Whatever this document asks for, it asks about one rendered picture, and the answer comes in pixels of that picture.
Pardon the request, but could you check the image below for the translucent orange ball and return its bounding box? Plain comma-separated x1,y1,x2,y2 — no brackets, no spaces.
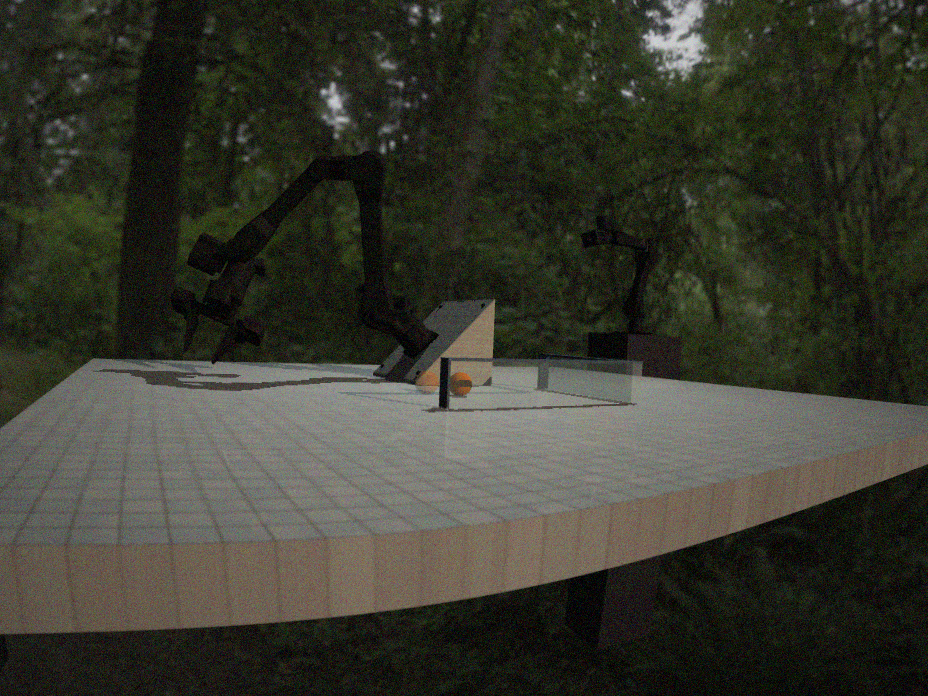
415,371,439,395

